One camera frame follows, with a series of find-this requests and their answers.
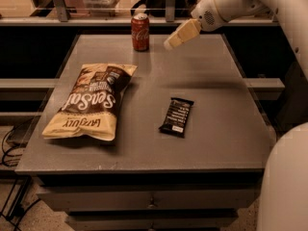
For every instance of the grey drawer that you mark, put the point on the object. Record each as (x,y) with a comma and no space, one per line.
(93,199)
(153,221)

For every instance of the black snack bar wrapper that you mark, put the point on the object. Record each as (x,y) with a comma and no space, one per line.
(176,118)

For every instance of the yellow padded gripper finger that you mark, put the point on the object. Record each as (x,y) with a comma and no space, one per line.
(186,31)

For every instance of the grey lower drawer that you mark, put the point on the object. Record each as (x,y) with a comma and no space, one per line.
(153,221)

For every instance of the dark bag behind glass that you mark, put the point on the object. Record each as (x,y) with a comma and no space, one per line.
(158,8)

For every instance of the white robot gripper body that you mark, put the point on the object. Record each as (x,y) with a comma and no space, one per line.
(207,12)

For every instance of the red coke can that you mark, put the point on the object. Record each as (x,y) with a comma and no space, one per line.
(140,31)

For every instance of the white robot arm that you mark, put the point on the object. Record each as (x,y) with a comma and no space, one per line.
(283,203)

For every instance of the yellow brown chip bag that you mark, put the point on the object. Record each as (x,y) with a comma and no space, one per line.
(92,107)

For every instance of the metal railing frame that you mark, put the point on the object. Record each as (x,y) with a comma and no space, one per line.
(63,13)

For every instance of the grey upper drawer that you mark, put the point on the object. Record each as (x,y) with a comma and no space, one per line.
(93,199)

